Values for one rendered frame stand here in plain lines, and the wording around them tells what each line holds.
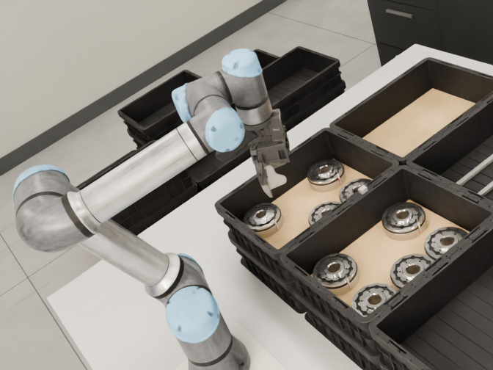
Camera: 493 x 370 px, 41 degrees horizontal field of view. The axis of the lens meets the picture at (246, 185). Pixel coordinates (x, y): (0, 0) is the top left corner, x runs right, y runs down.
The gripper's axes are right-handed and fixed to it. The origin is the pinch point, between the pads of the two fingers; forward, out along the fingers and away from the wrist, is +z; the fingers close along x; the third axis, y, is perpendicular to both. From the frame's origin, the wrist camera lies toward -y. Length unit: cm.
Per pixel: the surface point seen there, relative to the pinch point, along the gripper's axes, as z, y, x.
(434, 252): 13.0, 35.3, -16.6
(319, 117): 34, 9, 73
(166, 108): 63, -67, 143
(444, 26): 52, 64, 148
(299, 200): 19.4, 4.2, 14.5
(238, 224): 9.6, -9.7, -1.5
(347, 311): 6.8, 15.6, -34.7
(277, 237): 19.3, -1.8, 1.7
